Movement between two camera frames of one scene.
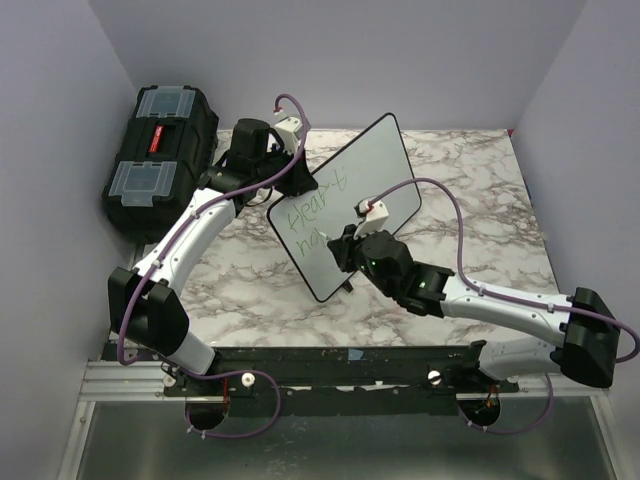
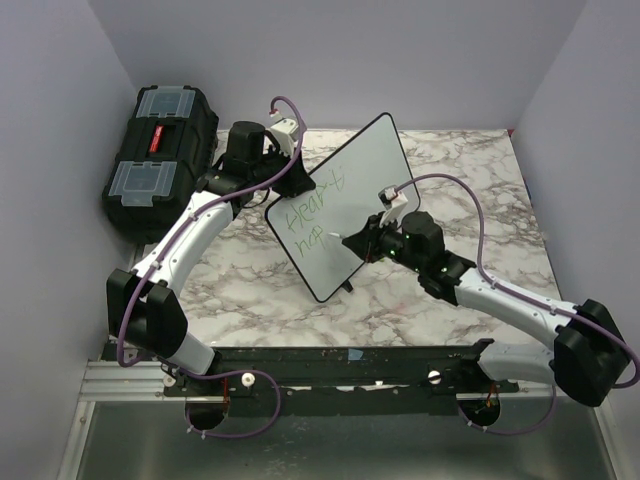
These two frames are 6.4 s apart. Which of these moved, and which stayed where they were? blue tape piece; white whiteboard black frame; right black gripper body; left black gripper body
Moved: right black gripper body
Stayed: blue tape piece; left black gripper body; white whiteboard black frame
